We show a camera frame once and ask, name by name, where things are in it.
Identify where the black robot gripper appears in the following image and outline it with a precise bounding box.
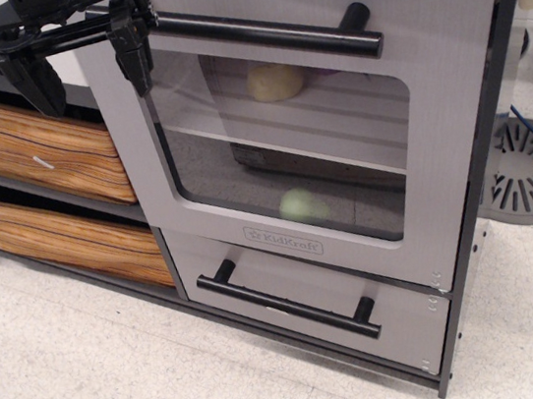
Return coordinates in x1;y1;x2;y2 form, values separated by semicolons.
0;0;157;117

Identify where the grey toy oven door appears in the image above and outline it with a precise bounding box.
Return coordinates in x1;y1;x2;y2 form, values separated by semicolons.
78;0;496;306

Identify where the black oven door handle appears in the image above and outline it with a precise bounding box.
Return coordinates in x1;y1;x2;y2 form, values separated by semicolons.
83;2;384;59

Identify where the white oven shelf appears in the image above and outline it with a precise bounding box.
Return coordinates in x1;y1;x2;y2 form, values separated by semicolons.
158;73;410;174

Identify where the grey lower oven drawer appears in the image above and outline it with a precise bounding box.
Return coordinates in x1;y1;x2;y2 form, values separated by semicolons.
163;231;448;373

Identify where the upper wood-pattern storage bin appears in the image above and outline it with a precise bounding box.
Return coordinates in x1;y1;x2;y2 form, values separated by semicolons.
0;104;138;204

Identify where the wood-pattern storage bin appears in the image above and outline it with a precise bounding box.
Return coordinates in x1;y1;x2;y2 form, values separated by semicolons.
0;195;174;287
0;104;138;204

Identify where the yellow toy food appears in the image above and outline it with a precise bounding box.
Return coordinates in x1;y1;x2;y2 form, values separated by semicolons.
246;64;305;103

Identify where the lower wood-pattern storage bin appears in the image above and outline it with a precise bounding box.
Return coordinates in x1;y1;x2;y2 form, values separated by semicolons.
0;195;174;287

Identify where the green toy pear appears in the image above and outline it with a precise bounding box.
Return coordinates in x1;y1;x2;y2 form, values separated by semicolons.
278;188;331;223

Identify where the grey slotted round base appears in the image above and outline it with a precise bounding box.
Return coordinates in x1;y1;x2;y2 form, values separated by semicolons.
479;116;533;226

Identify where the black toy kitchen frame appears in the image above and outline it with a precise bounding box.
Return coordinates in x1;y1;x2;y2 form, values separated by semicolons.
0;0;526;398

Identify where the black drawer handle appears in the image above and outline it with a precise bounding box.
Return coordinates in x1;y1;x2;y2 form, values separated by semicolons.
196;259;382;339

